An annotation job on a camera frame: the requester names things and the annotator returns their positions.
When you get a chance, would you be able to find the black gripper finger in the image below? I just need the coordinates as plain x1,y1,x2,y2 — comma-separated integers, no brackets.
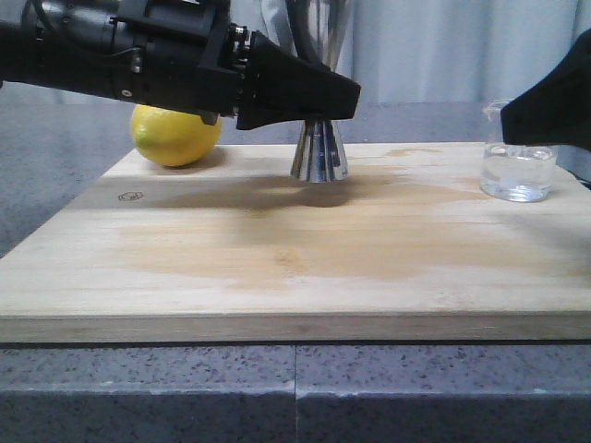
501,30,590,150
236,31,361,130

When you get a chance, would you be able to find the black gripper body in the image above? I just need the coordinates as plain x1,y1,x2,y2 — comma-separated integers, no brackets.
114,1,250,125

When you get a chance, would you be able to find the steel double jigger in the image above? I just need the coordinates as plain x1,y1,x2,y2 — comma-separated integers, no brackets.
286,1,353,183

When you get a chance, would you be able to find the glass beaker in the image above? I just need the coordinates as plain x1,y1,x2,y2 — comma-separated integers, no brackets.
480,101,556,202

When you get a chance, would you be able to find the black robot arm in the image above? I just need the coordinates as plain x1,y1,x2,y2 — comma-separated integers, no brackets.
1,1,360,130

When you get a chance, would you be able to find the yellow lemon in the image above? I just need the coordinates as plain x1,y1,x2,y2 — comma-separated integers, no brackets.
130,104,223,167

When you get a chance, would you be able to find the wooden cutting board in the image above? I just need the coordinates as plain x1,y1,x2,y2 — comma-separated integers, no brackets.
1,143,590,342

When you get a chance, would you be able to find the black cable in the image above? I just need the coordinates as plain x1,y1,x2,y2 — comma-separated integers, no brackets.
284,0,332,73

